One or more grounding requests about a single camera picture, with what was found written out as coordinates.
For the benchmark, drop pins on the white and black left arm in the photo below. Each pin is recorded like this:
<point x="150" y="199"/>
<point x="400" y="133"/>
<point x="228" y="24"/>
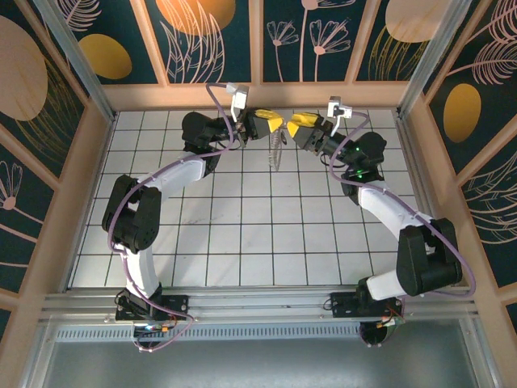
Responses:
<point x="173" y="175"/>

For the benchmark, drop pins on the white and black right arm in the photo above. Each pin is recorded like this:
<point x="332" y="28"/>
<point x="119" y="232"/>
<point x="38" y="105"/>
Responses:
<point x="383" y="202"/>

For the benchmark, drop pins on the small circuit board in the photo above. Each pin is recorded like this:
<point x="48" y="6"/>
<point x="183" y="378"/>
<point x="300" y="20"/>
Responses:
<point x="387" y="322"/>
<point x="151" y="327"/>

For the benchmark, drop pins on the grey metal sheet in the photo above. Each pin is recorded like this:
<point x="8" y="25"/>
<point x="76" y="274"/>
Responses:
<point x="258" y="363"/>

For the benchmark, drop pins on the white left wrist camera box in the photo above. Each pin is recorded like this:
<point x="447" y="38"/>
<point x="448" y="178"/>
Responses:
<point x="239" y="97"/>

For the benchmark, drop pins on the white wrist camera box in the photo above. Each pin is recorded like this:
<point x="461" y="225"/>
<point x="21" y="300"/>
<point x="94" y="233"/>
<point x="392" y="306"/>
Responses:
<point x="338" y="108"/>
<point x="239" y="97"/>

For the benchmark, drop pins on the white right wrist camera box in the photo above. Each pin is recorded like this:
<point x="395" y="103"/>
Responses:
<point x="338" y="108"/>

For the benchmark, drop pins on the aluminium side rail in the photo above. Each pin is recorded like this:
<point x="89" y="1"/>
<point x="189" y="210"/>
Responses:
<point x="412" y="153"/>

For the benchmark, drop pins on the aluminium corner post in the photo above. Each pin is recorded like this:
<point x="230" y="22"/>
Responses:
<point x="432" y="56"/>
<point x="81" y="68"/>

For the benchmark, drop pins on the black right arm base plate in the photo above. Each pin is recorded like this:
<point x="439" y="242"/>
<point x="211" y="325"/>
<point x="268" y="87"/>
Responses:
<point x="343" y="305"/>

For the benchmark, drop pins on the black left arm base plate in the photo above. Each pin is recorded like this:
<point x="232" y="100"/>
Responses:
<point x="177" y="305"/>

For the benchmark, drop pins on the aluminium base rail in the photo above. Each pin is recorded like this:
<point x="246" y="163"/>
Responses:
<point x="258" y="307"/>

